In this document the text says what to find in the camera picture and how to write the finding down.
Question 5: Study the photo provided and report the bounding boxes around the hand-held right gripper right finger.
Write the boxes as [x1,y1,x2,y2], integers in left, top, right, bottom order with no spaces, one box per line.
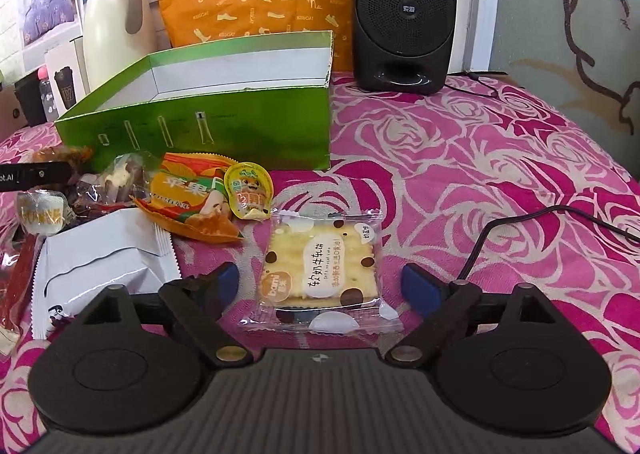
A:
[384,263,568,366]

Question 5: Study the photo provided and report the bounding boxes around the clear wrapped pale snack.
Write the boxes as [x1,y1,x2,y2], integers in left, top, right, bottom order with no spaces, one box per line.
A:
[16,188,71,236]

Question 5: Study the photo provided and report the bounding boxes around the pink-capped clear bottle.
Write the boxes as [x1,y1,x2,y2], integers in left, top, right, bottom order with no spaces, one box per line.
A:
[37,65,61,122]

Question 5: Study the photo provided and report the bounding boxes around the spotted clear cracker packet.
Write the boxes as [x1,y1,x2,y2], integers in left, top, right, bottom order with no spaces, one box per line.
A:
[237,208,403,335]

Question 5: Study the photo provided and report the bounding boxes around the brown cardboard box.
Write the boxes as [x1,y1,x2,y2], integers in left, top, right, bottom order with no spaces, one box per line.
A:
[0,79,27,135]

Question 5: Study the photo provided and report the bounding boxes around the white box with cup print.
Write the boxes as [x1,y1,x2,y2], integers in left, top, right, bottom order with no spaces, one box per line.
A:
[44,36,91,122]

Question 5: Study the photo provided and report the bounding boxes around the cream thermos jug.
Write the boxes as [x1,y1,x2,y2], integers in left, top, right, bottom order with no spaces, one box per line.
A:
[82,0,166,95]

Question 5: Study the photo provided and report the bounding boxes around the red stick snack packet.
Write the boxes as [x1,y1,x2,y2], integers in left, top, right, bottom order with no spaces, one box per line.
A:
[0,234,43,335]

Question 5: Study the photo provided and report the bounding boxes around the orange snack packet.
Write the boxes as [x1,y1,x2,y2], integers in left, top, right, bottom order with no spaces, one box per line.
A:
[131,152,244,245]

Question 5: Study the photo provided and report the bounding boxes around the dark red wrapped snack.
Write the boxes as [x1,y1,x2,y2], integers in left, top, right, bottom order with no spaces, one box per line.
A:
[65,184,136,221]

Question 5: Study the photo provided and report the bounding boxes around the thin black speaker cable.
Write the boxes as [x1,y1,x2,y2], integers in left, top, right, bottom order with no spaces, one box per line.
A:
[447,69,511,97]

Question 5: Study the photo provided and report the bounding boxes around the clear brown-white candy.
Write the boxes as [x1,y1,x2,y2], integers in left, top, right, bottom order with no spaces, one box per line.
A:
[82,152,161,207]

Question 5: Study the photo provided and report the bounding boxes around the black speaker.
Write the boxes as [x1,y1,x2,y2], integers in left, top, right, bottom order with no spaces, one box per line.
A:
[352,0,458,96]

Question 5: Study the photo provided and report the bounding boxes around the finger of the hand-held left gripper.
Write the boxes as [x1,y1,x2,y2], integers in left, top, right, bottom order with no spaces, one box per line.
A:
[0,161,72,193]

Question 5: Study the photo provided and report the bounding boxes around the green cardboard box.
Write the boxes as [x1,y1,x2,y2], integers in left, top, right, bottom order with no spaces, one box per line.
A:
[54,30,334,171]

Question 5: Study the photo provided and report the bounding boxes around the yellow jelly cup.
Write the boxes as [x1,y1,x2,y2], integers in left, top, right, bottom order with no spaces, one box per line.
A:
[223,160,275,220]

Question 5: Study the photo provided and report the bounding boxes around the white foil snack packet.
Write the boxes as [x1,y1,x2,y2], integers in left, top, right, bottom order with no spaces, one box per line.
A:
[31,209,182,340]

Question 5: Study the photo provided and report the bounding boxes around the pink rose printed blanket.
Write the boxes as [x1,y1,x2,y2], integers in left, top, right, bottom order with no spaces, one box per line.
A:
[0,69,640,454]

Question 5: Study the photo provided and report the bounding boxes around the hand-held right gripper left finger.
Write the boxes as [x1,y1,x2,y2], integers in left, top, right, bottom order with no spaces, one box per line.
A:
[75,261,253,367]

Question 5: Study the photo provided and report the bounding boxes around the brown wrapped snack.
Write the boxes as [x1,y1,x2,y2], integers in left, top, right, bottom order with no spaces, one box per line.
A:
[32,146,96,172]

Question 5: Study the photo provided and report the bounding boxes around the black power cable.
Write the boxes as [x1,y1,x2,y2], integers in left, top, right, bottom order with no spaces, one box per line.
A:
[452,205,640,285]

